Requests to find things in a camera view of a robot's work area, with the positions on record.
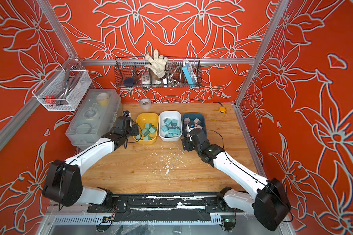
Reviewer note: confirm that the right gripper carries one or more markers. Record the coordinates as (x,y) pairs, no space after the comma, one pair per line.
(186,143)

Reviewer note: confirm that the dark teal storage bin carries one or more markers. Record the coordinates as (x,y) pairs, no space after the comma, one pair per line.
(193,116)

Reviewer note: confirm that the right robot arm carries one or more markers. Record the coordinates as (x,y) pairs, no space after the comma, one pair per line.
(265,199)

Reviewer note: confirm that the cream rubber glove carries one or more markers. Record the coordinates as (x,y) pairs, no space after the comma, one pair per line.
(157,63)

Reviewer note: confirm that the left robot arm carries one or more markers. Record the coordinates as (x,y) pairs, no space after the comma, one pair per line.
(63,183)

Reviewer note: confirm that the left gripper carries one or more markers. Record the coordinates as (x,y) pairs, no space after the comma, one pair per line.
(135,129)

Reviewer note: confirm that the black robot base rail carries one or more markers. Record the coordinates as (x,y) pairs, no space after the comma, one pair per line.
(166,207)

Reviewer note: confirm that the white storage bin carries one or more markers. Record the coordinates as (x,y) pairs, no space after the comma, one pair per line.
(171,115)

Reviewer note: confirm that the light blue box in basket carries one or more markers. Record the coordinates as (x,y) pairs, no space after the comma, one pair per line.
(189,73)

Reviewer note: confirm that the blue plug pile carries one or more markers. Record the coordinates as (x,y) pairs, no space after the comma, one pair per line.
(171,131)
(169,135)
(167,121)

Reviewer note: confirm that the clear tape roll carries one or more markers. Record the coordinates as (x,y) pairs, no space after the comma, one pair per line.
(145,103)

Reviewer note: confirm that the yellow cup in clear box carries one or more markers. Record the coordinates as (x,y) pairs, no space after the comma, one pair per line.
(103,99)

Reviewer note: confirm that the yellow tape measure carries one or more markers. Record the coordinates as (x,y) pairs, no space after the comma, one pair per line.
(222,110)

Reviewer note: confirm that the red item in white basket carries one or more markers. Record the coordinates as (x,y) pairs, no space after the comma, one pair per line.
(50,99)

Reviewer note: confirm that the yellow storage bin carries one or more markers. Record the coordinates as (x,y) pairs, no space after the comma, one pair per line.
(144,118)

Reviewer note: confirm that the white power strip in basket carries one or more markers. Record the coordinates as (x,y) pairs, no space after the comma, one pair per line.
(146,80)

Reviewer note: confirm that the pink plug pile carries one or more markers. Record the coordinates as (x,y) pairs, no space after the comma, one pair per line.
(186,120)

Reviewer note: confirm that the black wire wall basket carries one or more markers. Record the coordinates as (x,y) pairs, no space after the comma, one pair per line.
(172,72)

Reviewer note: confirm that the clear plastic lidded box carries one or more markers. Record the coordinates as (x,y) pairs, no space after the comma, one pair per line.
(92,121)

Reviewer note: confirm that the white wire wall basket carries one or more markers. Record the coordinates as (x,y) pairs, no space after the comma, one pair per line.
(67,85)

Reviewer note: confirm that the blue plug top pile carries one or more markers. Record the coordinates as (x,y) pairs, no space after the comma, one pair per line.
(167,121)

